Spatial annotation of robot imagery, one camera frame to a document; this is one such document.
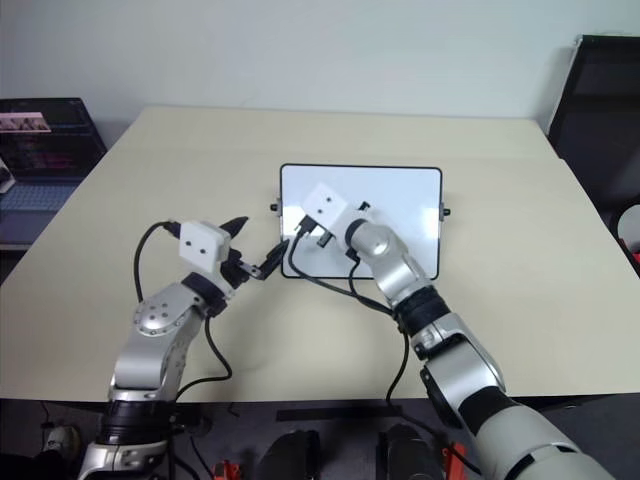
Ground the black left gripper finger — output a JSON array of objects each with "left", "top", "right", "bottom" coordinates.
[
  {"left": 222, "top": 215, "right": 250, "bottom": 248},
  {"left": 238, "top": 240, "right": 291, "bottom": 281}
]

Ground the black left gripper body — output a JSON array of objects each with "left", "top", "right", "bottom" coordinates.
[{"left": 218, "top": 246, "right": 251, "bottom": 297}]

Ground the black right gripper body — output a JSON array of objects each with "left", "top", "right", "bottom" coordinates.
[{"left": 311, "top": 227, "right": 338, "bottom": 250}]

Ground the black-framed whiteboard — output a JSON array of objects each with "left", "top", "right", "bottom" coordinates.
[{"left": 268, "top": 163, "right": 452, "bottom": 281}]

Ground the dark rounded shape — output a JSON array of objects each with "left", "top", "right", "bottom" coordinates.
[
  {"left": 376, "top": 423, "right": 445, "bottom": 480},
  {"left": 259, "top": 428, "right": 322, "bottom": 480}
]

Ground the red floor object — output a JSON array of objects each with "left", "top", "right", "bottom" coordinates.
[
  {"left": 441, "top": 441, "right": 470, "bottom": 480},
  {"left": 213, "top": 459, "right": 247, "bottom": 480}
]

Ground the open laptop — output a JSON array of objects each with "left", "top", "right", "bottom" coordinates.
[{"left": 0, "top": 97, "right": 109, "bottom": 247}]

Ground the white shoe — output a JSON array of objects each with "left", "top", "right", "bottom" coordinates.
[{"left": 41, "top": 424, "right": 82, "bottom": 462}]

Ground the black chair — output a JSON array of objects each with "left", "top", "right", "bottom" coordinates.
[{"left": 546, "top": 33, "right": 640, "bottom": 229}]

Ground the white and red object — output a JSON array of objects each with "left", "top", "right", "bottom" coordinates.
[{"left": 616, "top": 203, "right": 640, "bottom": 269}]

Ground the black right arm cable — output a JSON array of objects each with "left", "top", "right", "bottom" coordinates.
[{"left": 286, "top": 214, "right": 482, "bottom": 475}]

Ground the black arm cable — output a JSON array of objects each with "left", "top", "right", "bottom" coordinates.
[
  {"left": 133, "top": 220, "right": 234, "bottom": 401},
  {"left": 286, "top": 214, "right": 482, "bottom": 475}
]

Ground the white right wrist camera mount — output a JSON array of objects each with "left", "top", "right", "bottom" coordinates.
[{"left": 301, "top": 182, "right": 375, "bottom": 240}]

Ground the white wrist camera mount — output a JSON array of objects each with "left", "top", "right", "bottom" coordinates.
[
  {"left": 178, "top": 219, "right": 232, "bottom": 275},
  {"left": 301, "top": 182, "right": 375, "bottom": 240}
]

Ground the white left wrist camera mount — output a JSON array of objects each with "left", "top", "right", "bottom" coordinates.
[{"left": 178, "top": 219, "right": 232, "bottom": 275}]

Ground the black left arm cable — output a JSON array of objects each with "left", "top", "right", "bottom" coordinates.
[{"left": 133, "top": 220, "right": 234, "bottom": 401}]

